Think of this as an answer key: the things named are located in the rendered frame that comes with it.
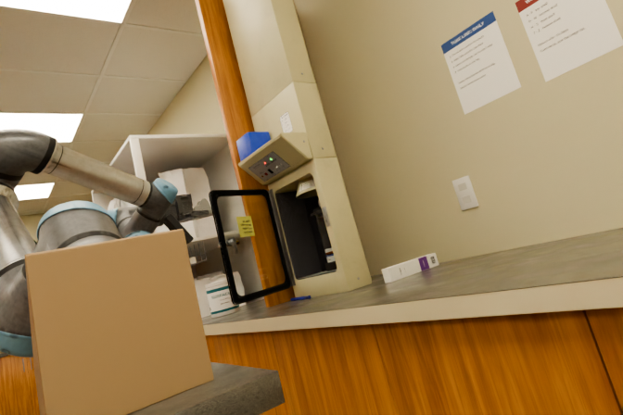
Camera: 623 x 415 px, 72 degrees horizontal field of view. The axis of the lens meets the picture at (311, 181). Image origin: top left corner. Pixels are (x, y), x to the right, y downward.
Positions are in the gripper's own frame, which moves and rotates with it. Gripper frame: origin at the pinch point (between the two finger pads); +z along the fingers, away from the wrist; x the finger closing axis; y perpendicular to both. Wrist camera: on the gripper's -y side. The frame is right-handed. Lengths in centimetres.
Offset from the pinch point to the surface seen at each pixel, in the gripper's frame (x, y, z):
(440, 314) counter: -83, -40, -1
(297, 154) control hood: -23.5, 12.3, 23.9
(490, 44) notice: -78, 29, 72
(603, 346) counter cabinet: -107, -47, 2
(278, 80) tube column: -18, 44, 29
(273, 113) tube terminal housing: -9.6, 34.2, 29.0
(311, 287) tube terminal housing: -5.3, -33.8, 28.8
